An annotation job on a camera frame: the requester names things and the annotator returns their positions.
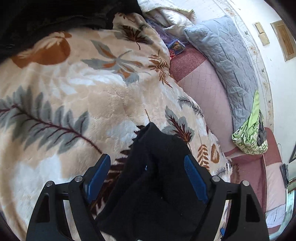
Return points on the leaf pattern fleece blanket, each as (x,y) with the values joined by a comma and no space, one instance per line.
(81,93)

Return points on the colourful small box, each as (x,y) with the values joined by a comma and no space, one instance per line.
(176,47)

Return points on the pink maroon bolster cushion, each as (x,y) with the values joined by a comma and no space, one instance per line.
(198,78)

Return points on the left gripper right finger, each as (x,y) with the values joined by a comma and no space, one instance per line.
(246,220)

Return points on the white pillow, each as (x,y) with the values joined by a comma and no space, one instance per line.
(167,14)

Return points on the maroon sofa backrest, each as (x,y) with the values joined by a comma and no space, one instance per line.
(262,172)

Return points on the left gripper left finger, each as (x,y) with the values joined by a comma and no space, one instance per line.
(48,220)

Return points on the black garment at bed edge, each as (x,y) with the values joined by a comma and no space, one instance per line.
(23,23)

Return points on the dark grey cloth on quilt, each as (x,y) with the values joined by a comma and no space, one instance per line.
(261,131)

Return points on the wall switch plate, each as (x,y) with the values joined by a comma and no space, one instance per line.
(261,33)

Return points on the green white folded quilt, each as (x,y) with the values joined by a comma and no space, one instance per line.
(245,138)

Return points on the grey cloth on backrest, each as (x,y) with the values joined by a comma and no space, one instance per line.
(284,173)

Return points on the grey quilted blanket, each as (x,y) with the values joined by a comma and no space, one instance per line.
(220,42)

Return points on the black pants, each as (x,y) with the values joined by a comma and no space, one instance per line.
(153,198)

